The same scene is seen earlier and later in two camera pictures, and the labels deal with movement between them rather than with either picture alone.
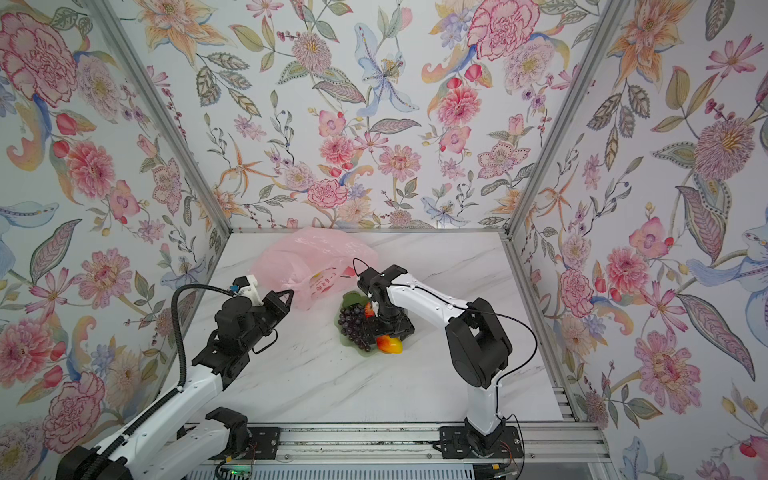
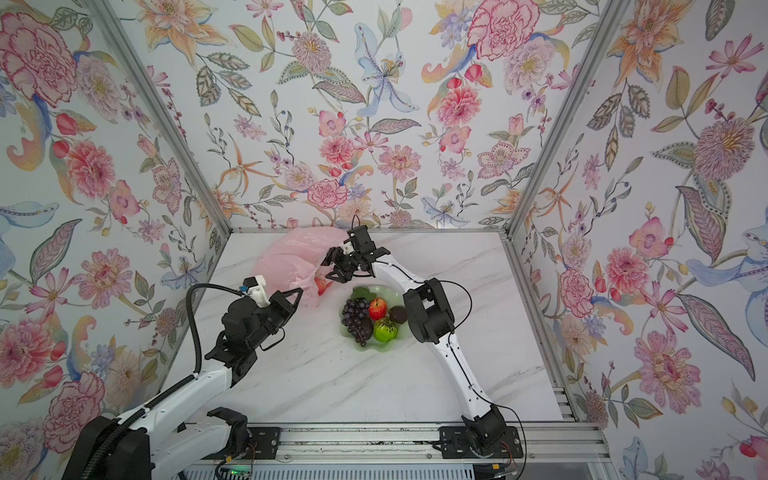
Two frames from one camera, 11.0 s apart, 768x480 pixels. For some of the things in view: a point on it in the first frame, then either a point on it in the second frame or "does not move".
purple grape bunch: [356, 325] does not move
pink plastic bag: [310, 264] does not move
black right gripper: [402, 330] -> [336, 257]
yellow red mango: [389, 345] -> [321, 285]
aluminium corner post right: [612, 16] does not move
